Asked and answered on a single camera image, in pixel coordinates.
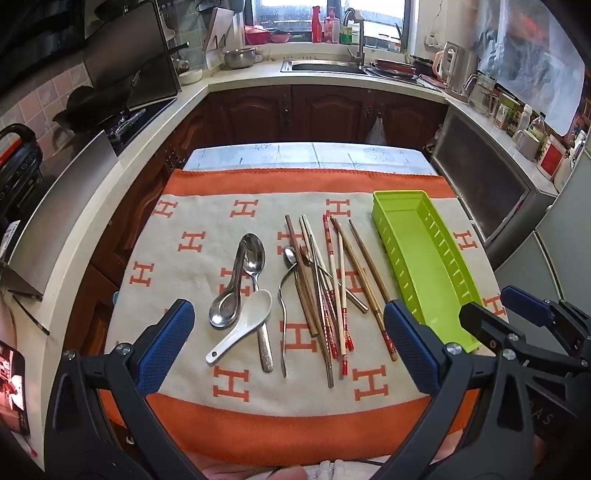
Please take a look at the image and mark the red frying pan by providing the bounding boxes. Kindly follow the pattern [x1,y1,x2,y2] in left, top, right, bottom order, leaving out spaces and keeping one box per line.
[372,58,419,77]

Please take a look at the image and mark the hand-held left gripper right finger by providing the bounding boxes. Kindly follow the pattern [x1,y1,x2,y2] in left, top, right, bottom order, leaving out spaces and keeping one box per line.
[382,299,536,480]

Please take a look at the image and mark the red label jar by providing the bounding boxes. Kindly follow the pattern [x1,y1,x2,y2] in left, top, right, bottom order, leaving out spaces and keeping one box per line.
[536,136,571,181]

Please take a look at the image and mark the white ceramic spoon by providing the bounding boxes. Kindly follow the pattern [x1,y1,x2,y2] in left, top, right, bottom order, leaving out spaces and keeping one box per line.
[205,290,274,365]

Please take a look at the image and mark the steel pot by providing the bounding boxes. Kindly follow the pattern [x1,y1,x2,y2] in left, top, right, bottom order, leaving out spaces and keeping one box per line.
[223,46,264,70]

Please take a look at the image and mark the clear plastic sheet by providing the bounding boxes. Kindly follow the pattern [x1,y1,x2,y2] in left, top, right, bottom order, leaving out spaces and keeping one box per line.
[475,0,587,137]

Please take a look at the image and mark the black wok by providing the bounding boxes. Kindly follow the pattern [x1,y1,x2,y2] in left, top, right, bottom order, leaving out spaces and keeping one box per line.
[53,85,134,134]

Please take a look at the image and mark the kitchen window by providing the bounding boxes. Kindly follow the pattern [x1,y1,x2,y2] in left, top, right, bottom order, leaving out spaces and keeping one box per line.
[245,0,416,42]

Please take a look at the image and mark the spice jar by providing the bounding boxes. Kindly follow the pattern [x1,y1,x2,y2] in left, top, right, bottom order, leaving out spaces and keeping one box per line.
[493,92,520,130]

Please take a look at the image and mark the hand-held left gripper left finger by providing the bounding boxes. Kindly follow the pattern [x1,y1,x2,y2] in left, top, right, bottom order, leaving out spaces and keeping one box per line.
[44,298,204,480]

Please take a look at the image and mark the hanging plastic bag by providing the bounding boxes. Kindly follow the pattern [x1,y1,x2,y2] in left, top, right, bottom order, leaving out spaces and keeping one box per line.
[365,115,387,145]

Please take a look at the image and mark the steel electric kettle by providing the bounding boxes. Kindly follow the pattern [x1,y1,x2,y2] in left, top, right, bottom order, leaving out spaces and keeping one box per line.
[443,41,478,100]

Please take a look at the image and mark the glass teapot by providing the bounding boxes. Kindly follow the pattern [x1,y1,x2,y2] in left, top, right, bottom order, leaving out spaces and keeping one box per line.
[466,74,497,116]

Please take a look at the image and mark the pale cutting board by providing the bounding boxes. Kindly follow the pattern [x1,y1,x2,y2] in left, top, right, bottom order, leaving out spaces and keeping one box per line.
[203,7,236,70]

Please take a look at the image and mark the stainless steel panel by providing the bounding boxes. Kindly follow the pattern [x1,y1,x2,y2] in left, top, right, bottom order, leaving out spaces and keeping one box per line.
[0,129,118,296]

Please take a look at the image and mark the orange beige printed blanket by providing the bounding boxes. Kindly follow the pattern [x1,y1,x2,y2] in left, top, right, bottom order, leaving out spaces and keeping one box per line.
[99,168,509,467]

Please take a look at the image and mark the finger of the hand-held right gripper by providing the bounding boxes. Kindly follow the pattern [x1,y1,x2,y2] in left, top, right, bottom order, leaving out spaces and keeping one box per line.
[458,300,591,439]
[501,285,591,352]

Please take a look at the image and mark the pink bottle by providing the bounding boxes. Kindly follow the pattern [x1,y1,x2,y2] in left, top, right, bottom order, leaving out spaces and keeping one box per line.
[323,9,340,44]

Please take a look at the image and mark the steel chopstick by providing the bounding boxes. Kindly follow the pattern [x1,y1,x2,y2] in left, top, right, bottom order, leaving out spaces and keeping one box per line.
[298,218,334,388]

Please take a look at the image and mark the light patterned tablecloth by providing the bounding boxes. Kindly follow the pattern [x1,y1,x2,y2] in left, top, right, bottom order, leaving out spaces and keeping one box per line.
[182,142,439,176]

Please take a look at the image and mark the small lit screen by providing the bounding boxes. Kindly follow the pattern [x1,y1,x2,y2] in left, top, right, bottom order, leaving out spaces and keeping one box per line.
[0,340,31,437]

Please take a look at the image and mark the green plastic utensil tray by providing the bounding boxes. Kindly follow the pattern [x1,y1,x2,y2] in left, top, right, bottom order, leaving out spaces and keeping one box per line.
[372,189,483,354]

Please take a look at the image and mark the person's white garment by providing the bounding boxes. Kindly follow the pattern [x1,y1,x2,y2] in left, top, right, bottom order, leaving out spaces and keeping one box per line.
[305,459,384,480]

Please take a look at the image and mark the dark wooden kitchen cabinets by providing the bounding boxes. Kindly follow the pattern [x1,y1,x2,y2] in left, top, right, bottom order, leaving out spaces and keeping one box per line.
[76,85,448,324]

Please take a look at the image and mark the large steel spoon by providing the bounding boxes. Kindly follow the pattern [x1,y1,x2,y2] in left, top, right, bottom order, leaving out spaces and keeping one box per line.
[241,233,275,374]

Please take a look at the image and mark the black countertop appliance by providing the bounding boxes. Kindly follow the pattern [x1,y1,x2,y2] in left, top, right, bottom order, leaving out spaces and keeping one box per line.
[0,124,44,232]

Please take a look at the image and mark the steel faucet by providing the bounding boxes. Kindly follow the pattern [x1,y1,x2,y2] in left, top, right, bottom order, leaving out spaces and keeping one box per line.
[342,7,366,65]

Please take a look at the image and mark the steel soup spoon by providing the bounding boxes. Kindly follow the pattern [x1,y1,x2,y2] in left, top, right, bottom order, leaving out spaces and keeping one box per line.
[209,237,250,329]

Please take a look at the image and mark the steel fork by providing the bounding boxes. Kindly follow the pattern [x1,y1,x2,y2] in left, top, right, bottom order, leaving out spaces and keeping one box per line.
[278,265,298,378]

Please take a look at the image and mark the steel kitchen sink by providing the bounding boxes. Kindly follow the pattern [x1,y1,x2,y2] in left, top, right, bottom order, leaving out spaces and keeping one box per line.
[280,58,370,75]

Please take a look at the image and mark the black glass gas stove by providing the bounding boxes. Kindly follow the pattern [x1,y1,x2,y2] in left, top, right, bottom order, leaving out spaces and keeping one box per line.
[104,95,178,155]

